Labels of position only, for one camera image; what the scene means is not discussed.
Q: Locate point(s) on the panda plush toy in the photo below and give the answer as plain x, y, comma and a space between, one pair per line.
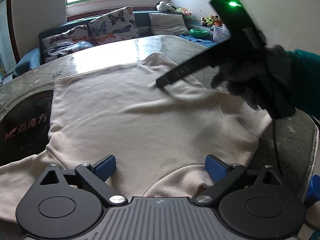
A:
165, 7

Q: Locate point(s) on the black round induction cooktop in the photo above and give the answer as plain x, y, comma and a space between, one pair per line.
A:
24, 128

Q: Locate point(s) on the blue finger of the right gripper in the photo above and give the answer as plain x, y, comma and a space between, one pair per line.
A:
211, 57

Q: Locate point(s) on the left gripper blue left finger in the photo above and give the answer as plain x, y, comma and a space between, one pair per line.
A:
93, 179

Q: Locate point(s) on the green bowl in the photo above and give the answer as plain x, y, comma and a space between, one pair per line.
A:
199, 33

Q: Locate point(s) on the black gloved right hand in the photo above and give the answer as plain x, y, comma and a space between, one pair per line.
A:
266, 79

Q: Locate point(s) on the blue sofa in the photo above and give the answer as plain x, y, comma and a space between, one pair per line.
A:
34, 57

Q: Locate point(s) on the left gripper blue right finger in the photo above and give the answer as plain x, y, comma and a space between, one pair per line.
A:
227, 179

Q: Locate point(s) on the butterfly pillow lying flat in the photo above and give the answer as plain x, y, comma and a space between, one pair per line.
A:
68, 42

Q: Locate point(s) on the grey plain cushion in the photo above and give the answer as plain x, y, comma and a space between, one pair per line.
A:
168, 24

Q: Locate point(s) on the butterfly pillow upright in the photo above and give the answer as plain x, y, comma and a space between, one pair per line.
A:
118, 25

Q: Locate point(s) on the colourful plush toys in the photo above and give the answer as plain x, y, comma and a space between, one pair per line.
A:
212, 20

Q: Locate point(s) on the clear plastic storage box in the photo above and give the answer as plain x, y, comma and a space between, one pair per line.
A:
220, 34

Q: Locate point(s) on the cream beige sweatshirt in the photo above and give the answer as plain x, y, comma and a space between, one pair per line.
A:
159, 138

